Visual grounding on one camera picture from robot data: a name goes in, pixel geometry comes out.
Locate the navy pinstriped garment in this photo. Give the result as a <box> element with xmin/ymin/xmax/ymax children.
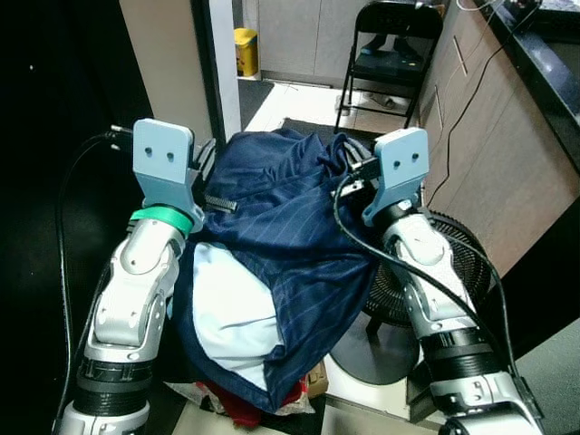
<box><xmin>170</xmin><ymin>127</ymin><xmax>382</xmax><ymax>414</ymax></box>

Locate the beige door panel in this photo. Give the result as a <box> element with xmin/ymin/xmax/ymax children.
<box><xmin>118</xmin><ymin>0</ymin><xmax>216</xmax><ymax>143</ymax></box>

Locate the yellow container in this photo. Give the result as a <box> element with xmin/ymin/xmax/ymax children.
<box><xmin>233</xmin><ymin>27</ymin><xmax>261</xmax><ymax>79</ymax></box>

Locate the black folding chair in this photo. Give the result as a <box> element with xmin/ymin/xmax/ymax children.
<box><xmin>334</xmin><ymin>0</ymin><xmax>446</xmax><ymax>135</ymax></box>

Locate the black floor fan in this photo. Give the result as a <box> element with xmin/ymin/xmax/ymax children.
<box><xmin>324</xmin><ymin>210</ymin><xmax>497</xmax><ymax>400</ymax></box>

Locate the brown wooden cabinet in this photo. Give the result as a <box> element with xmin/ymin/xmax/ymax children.
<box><xmin>419</xmin><ymin>0</ymin><xmax>580</xmax><ymax>276</ymax></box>

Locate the black countertop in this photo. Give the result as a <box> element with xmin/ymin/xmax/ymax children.
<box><xmin>485</xmin><ymin>0</ymin><xmax>580</xmax><ymax>169</ymax></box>

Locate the red cloth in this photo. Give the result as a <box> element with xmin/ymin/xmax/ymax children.
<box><xmin>194</xmin><ymin>379</ymin><xmax>311</xmax><ymax>429</ymax></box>

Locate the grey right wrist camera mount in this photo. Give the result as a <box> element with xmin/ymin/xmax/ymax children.
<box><xmin>362</xmin><ymin>127</ymin><xmax>430</xmax><ymax>227</ymax></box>

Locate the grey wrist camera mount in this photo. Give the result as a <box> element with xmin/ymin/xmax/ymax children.
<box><xmin>132</xmin><ymin>119</ymin><xmax>206</xmax><ymax>235</ymax></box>
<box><xmin>362</xmin><ymin>127</ymin><xmax>430</xmax><ymax>227</ymax></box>

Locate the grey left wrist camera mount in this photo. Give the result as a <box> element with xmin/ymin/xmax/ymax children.
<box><xmin>132</xmin><ymin>119</ymin><xmax>206</xmax><ymax>235</ymax></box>

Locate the white door frame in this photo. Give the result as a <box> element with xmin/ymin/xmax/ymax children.
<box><xmin>205</xmin><ymin>0</ymin><xmax>245</xmax><ymax>143</ymax></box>

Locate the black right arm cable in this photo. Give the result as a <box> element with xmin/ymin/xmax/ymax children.
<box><xmin>332</xmin><ymin>170</ymin><xmax>522</xmax><ymax>377</ymax></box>

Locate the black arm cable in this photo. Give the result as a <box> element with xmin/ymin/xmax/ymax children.
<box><xmin>53</xmin><ymin>127</ymin><xmax>137</xmax><ymax>427</ymax></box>
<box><xmin>332</xmin><ymin>170</ymin><xmax>522</xmax><ymax>377</ymax></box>

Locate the thin black hanging cable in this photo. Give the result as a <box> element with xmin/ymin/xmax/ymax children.
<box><xmin>424</xmin><ymin>43</ymin><xmax>510</xmax><ymax>211</ymax></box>

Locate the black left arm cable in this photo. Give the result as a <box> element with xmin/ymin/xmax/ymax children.
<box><xmin>53</xmin><ymin>127</ymin><xmax>137</xmax><ymax>427</ymax></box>

